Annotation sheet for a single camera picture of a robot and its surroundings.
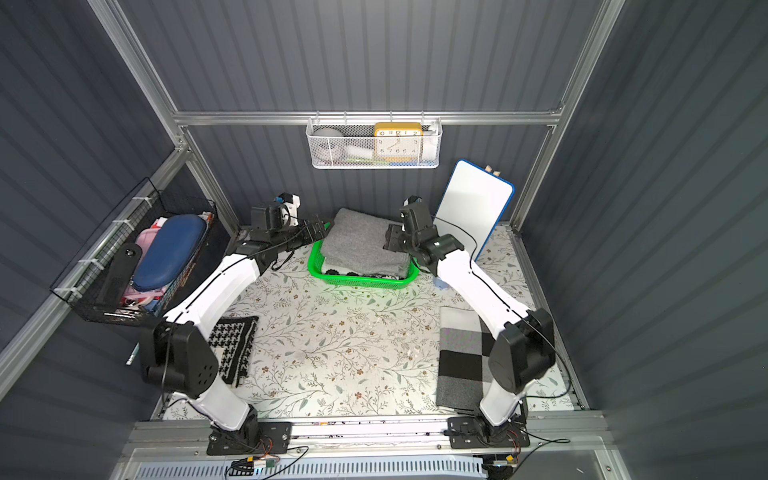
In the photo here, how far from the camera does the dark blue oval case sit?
63 cm

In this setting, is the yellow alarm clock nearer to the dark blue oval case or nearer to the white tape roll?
the white tape roll

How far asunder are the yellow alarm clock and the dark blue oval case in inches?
21.6

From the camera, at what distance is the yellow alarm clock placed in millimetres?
885
